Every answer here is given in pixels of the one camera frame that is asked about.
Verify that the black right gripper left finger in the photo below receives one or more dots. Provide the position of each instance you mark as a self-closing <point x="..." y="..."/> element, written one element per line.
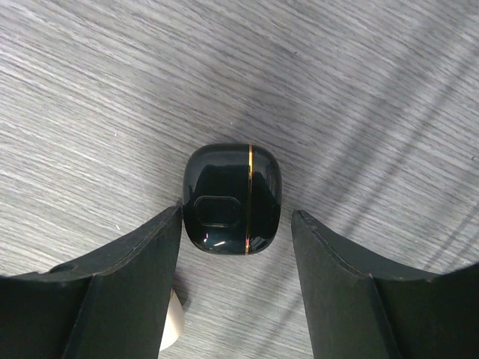
<point x="109" y="303"/>

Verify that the black gold-trimmed earbud case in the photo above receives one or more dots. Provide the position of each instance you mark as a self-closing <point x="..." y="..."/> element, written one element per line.
<point x="232" y="198"/>

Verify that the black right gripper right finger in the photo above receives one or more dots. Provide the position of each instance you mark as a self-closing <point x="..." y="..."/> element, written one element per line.
<point x="359" y="304"/>

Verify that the beige earbud charging case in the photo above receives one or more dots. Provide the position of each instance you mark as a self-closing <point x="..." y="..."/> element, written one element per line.
<point x="174" y="322"/>

